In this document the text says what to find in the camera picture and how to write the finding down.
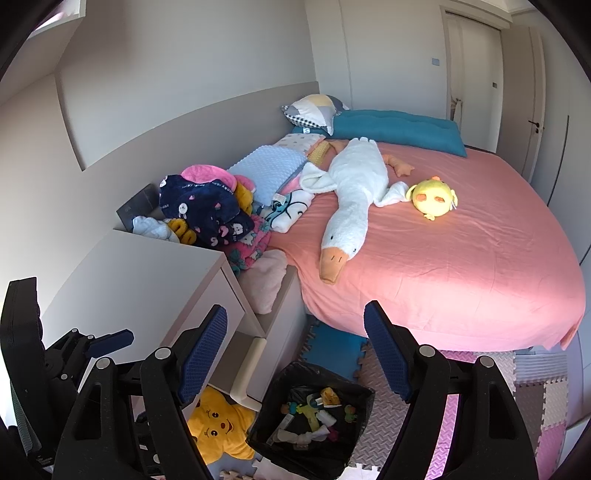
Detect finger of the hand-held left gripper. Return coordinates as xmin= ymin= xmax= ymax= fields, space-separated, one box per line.
xmin=88 ymin=329 xmax=135 ymax=361

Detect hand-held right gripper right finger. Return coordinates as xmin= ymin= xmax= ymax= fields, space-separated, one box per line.
xmin=363 ymin=300 xmax=539 ymax=480

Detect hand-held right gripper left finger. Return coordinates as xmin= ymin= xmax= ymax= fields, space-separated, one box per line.
xmin=53 ymin=304 xmax=229 ymax=480

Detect white knotted towel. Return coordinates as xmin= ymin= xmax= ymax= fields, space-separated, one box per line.
xmin=272 ymin=427 xmax=340 ymax=449

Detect black trash bin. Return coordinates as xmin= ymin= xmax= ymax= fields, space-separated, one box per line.
xmin=246 ymin=361 xmax=376 ymax=480

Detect blue foam mat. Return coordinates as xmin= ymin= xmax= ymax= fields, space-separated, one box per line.
xmin=295 ymin=323 xmax=370 ymax=379

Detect white desk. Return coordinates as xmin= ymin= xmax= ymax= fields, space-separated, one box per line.
xmin=39 ymin=228 xmax=266 ymax=411

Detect yellow star plush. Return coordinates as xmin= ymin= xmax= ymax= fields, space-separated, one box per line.
xmin=187 ymin=385 xmax=257 ymax=464

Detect white low cabinet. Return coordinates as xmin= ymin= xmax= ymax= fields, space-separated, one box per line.
xmin=256 ymin=265 xmax=308 ymax=370

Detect pale pink fluffy cloth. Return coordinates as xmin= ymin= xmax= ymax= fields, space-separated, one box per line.
xmin=247 ymin=249 xmax=288 ymax=315

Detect pink floral blanket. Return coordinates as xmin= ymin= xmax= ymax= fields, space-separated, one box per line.
xmin=222 ymin=215 xmax=273 ymax=278

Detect grey thermometer box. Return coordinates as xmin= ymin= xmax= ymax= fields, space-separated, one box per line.
xmin=272 ymin=413 xmax=296 ymax=444

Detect small white cloth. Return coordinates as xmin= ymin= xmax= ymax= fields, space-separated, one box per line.
xmin=133 ymin=216 xmax=178 ymax=241

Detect yellow spotted plush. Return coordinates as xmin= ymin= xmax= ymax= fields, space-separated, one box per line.
xmin=167 ymin=218 xmax=198 ymax=245

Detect pink bed sheet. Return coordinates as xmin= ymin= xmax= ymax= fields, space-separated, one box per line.
xmin=270 ymin=141 xmax=586 ymax=352

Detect navy printed blanket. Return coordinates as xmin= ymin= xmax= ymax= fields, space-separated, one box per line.
xmin=159 ymin=174 xmax=256 ymax=247

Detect pink and grey foam mats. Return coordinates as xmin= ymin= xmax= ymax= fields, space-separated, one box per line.
xmin=346 ymin=348 xmax=583 ymax=480

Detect yellow chick plush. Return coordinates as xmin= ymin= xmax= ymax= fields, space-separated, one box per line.
xmin=406 ymin=176 xmax=459 ymax=221

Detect white cartoon cloth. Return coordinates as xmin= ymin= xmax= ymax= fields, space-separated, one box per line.
xmin=265 ymin=190 xmax=315 ymax=233

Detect white cloth on bed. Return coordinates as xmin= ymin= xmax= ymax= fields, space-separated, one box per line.
xmin=299 ymin=137 xmax=414 ymax=284

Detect pink plush blanket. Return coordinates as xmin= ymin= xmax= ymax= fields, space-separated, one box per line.
xmin=181 ymin=165 xmax=257 ymax=192

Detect light blue dotted blanket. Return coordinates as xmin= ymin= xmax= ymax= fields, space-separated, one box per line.
xmin=228 ymin=145 xmax=308 ymax=207

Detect teal long cushion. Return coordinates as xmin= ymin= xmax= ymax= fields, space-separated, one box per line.
xmin=331 ymin=109 xmax=467 ymax=158

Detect white patterned pillow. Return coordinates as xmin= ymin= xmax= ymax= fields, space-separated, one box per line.
xmin=277 ymin=133 xmax=326 ymax=151

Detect patchwork pillow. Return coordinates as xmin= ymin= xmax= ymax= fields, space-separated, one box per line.
xmin=281 ymin=95 xmax=350 ymax=136

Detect white sliding door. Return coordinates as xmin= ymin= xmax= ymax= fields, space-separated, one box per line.
xmin=445 ymin=11 xmax=504 ymax=151

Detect beige room door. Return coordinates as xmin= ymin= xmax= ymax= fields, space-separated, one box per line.
xmin=499 ymin=25 xmax=548 ymax=174

